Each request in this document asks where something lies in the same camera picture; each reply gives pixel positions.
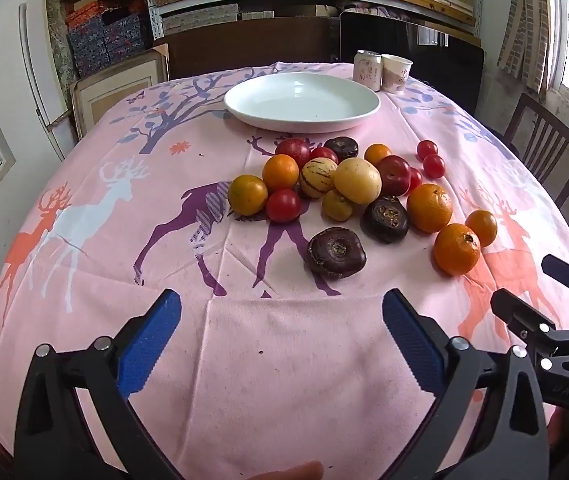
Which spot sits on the white paper cup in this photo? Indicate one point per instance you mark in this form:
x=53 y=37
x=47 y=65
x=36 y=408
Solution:
x=396 y=75

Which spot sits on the brick pattern curtain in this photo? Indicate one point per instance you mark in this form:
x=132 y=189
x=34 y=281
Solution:
x=529 y=30

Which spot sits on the striped pepino melon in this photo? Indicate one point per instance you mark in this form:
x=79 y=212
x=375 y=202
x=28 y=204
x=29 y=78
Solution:
x=317 y=177

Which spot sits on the white leaning panel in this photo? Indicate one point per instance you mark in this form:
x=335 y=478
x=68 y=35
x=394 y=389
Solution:
x=44 y=75

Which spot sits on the black flat monitor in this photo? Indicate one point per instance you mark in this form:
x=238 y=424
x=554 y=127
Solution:
x=444 y=65

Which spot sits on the dark red plum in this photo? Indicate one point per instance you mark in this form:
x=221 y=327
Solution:
x=393 y=175
x=293 y=151

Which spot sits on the mottled stone slab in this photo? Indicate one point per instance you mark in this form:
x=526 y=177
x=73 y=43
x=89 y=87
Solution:
x=59 y=35

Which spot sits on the person's left hand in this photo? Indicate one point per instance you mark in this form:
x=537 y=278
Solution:
x=289 y=472

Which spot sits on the brown wooden board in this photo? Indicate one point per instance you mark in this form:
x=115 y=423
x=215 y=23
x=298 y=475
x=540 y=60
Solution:
x=244 y=45

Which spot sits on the pink cloth bundle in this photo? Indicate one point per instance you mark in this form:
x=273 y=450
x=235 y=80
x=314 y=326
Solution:
x=374 y=10

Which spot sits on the light wooden picture frame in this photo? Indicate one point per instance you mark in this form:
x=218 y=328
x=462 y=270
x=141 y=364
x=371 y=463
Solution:
x=114 y=95

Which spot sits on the red cherry tomato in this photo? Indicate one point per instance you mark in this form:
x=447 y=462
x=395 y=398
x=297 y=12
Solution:
x=427 y=149
x=415 y=179
x=433 y=166

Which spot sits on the small red tomato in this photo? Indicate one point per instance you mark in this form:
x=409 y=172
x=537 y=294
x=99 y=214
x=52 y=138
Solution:
x=324 y=154

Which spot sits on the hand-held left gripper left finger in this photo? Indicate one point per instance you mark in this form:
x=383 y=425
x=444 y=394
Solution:
x=150 y=340

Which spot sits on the dark wooden chair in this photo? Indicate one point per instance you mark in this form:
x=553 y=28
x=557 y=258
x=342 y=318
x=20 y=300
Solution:
x=529 y=115

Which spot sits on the large orange tangerine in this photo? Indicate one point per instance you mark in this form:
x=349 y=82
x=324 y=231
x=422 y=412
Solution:
x=456 y=249
x=429 y=207

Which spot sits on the stack of blue patterned boxes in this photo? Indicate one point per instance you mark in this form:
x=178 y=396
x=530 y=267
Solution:
x=104 y=40

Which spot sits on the pale yellow plum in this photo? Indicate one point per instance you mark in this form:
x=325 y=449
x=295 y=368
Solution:
x=357 y=180

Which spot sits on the small tan longan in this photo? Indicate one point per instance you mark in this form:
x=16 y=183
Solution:
x=336 y=207

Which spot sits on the small orange tangerine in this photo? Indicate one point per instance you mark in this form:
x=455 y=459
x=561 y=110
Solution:
x=481 y=227
x=377 y=154

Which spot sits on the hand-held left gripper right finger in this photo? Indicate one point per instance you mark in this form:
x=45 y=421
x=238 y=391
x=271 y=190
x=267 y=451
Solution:
x=412 y=342

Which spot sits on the white round plate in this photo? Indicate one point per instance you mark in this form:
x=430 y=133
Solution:
x=302 y=102

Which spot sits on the yellowish green tinted tangerine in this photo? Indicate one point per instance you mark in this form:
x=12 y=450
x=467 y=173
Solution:
x=248 y=194

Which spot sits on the medium orange tangerine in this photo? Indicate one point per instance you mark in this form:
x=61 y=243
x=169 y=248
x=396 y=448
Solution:
x=280 y=172

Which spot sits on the dark purple water chestnut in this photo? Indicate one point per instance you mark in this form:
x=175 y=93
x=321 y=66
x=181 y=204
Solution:
x=341 y=147
x=385 y=219
x=336 y=252

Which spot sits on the pink drink can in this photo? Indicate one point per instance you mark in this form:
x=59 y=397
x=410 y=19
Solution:
x=367 y=72

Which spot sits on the pink deer print tablecloth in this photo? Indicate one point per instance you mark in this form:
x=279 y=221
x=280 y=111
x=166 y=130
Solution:
x=264 y=360

